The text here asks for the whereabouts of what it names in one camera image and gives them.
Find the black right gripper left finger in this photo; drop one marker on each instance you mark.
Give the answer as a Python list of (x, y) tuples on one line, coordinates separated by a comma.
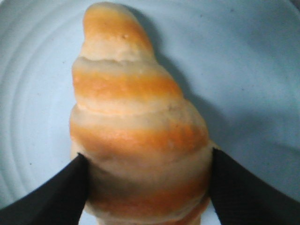
[(60, 201)]

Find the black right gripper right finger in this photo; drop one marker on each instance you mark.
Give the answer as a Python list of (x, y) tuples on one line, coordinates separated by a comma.
[(241, 198)]

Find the golden croissant bread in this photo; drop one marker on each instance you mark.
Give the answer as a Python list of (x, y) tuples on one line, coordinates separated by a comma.
[(148, 148)]

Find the light green round plate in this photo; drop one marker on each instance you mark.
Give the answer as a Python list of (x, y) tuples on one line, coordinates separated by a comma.
[(238, 61)]

